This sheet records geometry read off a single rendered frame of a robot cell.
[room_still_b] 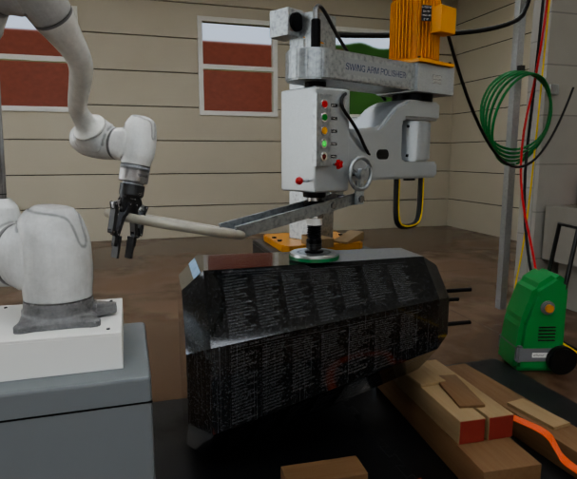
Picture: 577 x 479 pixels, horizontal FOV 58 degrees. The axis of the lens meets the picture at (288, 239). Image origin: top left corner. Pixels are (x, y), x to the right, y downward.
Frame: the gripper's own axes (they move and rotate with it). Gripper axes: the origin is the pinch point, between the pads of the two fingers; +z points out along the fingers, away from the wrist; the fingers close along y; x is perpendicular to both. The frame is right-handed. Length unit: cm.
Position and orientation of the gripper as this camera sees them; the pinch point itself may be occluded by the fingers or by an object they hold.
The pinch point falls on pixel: (123, 247)
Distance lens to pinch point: 171.6
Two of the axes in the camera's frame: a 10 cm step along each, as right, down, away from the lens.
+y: 5.4, 0.6, 8.4
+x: -8.2, -1.5, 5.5
